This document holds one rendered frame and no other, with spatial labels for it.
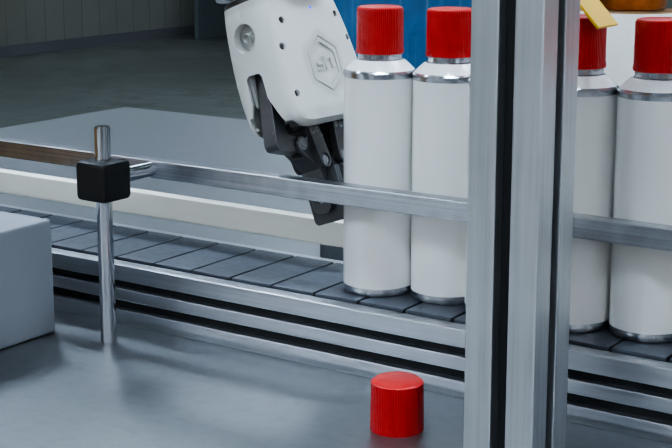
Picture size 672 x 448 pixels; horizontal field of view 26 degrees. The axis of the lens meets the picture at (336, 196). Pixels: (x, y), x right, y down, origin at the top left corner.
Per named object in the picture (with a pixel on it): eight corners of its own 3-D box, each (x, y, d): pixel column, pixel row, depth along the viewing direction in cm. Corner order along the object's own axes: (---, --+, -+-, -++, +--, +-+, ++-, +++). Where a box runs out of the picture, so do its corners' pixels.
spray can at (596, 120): (603, 311, 100) (614, 12, 96) (616, 334, 95) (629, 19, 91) (527, 311, 100) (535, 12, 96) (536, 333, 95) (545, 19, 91)
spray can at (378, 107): (428, 286, 107) (431, 5, 102) (385, 301, 103) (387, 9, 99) (371, 275, 110) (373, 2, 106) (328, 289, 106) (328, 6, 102)
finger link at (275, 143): (252, 125, 102) (301, 166, 105) (272, 39, 106) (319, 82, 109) (239, 129, 102) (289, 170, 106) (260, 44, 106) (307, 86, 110)
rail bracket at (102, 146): (174, 326, 114) (169, 118, 111) (109, 350, 108) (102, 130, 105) (143, 319, 116) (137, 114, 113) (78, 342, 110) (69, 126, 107)
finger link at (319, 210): (304, 134, 104) (330, 223, 104) (329, 128, 107) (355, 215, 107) (270, 145, 106) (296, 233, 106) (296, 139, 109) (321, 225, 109)
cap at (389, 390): (403, 441, 90) (404, 391, 89) (359, 429, 92) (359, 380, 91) (434, 426, 93) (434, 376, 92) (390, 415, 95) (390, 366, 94)
